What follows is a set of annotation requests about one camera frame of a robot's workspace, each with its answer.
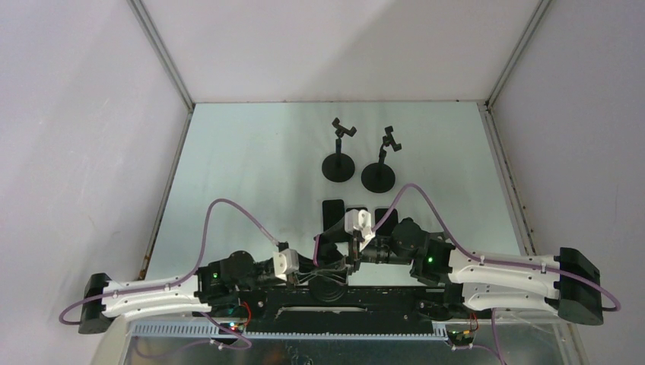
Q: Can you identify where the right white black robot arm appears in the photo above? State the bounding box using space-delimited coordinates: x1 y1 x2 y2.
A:
313 213 605 325

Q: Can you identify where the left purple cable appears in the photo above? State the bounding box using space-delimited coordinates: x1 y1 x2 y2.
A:
58 198 283 351

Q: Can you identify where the teal blue phone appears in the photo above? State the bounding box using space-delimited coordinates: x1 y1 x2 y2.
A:
322 199 346 231

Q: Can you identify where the black front mounting rail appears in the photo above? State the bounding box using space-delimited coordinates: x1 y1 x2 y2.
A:
191 284 495 338

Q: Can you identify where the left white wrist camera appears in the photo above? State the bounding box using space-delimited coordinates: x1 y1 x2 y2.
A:
272 242 300 281

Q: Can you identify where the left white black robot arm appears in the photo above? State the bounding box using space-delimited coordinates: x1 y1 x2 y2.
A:
78 249 347 335

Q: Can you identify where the left small circuit board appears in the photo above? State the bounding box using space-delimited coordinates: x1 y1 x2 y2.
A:
218 322 245 336

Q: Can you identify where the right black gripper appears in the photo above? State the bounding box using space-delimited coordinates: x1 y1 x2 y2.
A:
311 214 414 283

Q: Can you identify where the right small circuit board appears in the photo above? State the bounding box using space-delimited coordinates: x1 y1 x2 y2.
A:
448 330 476 350

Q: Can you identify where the small circuit board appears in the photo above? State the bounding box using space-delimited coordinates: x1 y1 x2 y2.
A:
448 330 476 350
218 322 245 336

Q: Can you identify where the purple cable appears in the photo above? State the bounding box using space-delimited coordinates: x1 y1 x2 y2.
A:
370 182 621 365
58 198 283 351

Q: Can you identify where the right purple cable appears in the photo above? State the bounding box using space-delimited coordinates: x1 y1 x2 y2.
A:
370 182 621 365

